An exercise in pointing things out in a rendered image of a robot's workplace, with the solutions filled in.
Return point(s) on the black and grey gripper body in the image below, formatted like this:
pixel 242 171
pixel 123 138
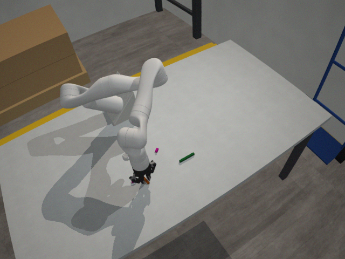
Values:
pixel 138 173

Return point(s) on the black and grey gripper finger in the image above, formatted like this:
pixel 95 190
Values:
pixel 153 165
pixel 137 180

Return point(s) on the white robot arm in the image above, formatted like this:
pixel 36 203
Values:
pixel 102 95

